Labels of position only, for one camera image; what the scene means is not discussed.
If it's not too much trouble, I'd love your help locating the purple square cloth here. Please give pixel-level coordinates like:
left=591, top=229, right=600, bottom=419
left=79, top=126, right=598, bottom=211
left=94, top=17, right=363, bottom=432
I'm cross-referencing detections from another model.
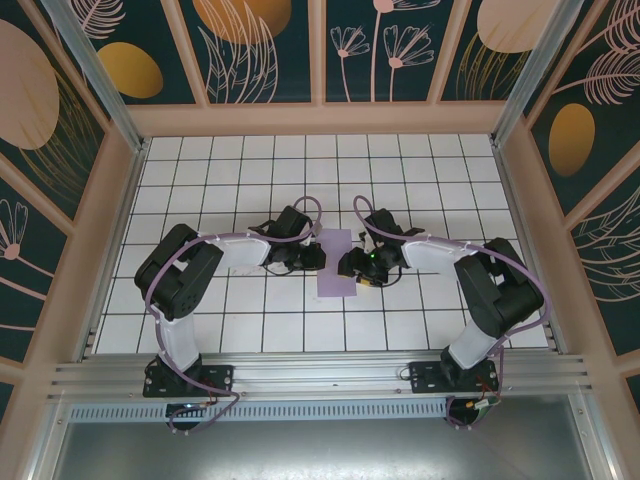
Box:
left=316, top=228, right=361, bottom=300

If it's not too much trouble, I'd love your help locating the grey metal sheet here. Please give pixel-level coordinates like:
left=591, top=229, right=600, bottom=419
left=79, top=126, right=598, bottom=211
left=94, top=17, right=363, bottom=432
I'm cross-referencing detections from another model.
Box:
left=29, top=394, right=617, bottom=480

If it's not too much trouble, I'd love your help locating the green circuit board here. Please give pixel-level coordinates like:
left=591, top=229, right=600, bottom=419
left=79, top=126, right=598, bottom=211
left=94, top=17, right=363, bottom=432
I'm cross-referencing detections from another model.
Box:
left=462, top=394, right=503, bottom=419

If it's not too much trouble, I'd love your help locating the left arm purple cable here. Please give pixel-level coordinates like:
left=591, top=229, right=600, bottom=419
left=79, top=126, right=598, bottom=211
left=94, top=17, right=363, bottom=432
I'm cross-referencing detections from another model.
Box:
left=144, top=195, right=323, bottom=435

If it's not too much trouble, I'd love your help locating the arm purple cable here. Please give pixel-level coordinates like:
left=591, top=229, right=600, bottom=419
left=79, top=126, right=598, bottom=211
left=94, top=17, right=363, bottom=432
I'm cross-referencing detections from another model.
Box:
left=352, top=194, right=547, bottom=431
left=144, top=195, right=323, bottom=435

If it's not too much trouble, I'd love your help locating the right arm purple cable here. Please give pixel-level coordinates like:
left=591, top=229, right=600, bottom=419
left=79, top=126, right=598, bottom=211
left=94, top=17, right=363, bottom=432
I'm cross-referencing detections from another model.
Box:
left=352, top=194, right=547, bottom=431

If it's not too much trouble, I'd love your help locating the aluminium mounting rail beam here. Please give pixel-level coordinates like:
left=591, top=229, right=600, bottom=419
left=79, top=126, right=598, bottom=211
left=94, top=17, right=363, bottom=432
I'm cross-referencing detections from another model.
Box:
left=47, top=352, right=595, bottom=404

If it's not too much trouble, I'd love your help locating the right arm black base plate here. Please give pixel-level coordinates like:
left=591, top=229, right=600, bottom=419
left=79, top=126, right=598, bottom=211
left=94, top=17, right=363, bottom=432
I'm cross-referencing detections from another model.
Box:
left=408, top=359, right=501, bottom=395

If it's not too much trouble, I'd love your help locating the aluminium table side rail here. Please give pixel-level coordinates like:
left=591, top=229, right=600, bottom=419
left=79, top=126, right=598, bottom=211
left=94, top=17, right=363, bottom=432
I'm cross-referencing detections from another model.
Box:
left=77, top=139, right=151, bottom=364
left=492, top=142, right=569, bottom=354

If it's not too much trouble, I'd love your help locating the grey slotted cable duct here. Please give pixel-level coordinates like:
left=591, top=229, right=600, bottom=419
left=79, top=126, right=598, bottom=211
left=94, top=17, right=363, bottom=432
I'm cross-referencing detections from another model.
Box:
left=67, top=397, right=451, bottom=424

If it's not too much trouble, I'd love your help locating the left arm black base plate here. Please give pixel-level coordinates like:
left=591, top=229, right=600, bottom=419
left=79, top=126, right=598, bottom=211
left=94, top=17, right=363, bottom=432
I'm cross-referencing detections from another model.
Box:
left=142, top=363, right=237, bottom=399

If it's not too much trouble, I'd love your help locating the aluminium frame post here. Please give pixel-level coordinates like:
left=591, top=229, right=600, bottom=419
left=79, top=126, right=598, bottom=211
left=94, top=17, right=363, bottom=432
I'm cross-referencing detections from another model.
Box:
left=40, top=0, right=150, bottom=154
left=489, top=0, right=577, bottom=147

